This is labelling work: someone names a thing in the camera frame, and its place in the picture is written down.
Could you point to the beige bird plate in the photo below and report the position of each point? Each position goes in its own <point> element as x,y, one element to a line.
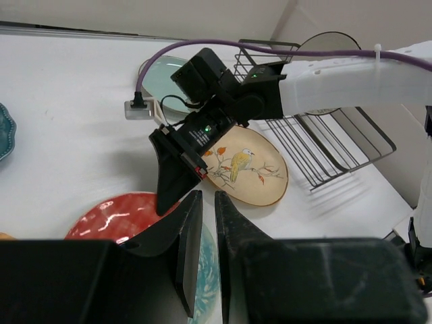
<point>248,167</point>

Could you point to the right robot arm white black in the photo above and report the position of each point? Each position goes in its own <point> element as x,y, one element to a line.
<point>328,79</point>

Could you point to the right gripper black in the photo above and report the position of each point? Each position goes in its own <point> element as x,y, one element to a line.
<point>180,154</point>

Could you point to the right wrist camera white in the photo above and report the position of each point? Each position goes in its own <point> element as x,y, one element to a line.
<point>138,109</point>

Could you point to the black wire dish rack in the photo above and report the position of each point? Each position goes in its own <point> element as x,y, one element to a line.
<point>326,143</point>

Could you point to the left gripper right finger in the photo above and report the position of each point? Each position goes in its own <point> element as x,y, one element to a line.
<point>249,264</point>

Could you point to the dark teal scalloped plate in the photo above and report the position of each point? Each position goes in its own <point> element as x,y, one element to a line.
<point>8,136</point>

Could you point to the light blue flower plate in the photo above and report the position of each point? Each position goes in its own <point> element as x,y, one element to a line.
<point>157,83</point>

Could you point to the red plate blue flower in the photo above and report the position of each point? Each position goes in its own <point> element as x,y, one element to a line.
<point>121,218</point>

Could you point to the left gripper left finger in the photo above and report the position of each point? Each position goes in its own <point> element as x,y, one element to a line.
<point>162,271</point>

